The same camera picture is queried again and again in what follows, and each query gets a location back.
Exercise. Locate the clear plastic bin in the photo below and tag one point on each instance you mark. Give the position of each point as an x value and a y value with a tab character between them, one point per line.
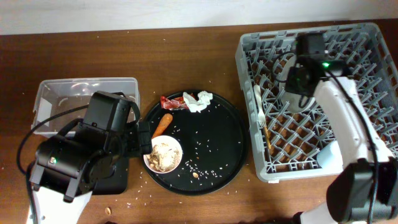
62	96

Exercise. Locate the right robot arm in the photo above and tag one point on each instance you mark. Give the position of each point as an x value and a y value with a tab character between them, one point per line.
366	190

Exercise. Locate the nut shell on table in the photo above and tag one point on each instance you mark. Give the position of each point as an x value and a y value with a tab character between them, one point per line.
108	211

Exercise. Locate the pink bowl of food scraps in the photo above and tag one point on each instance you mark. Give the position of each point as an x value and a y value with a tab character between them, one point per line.
166	155

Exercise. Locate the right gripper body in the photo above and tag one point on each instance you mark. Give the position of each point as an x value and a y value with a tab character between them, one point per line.
292	83

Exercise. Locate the red snack wrapper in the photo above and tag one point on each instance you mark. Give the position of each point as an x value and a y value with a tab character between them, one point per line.
177	103

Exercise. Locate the light blue cup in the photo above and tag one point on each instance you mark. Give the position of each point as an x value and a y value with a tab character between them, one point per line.
330	158

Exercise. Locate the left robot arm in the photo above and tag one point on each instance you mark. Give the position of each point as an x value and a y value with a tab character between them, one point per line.
69	165

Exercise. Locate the white napkin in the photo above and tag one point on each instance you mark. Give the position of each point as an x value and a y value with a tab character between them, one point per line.
197	106

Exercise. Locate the round black tray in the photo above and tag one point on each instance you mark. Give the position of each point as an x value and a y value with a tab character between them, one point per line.
214	144

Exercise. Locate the orange carrot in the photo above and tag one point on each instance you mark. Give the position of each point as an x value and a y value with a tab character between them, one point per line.
163	125

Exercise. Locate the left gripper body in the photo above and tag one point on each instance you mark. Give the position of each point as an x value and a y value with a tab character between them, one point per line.
134	147

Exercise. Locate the grey plate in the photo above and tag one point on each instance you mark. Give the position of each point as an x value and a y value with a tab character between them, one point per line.
292	99

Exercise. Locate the wooden chopstick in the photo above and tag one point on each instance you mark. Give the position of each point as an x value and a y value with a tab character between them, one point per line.
267	136

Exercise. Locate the black plastic bin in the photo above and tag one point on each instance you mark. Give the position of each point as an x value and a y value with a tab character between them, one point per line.
116	183

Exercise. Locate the white plastic fork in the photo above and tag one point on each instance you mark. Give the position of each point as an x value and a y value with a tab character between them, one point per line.
261	115

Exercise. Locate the grey dishwasher rack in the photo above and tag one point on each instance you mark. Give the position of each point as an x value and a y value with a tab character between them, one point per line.
297	138

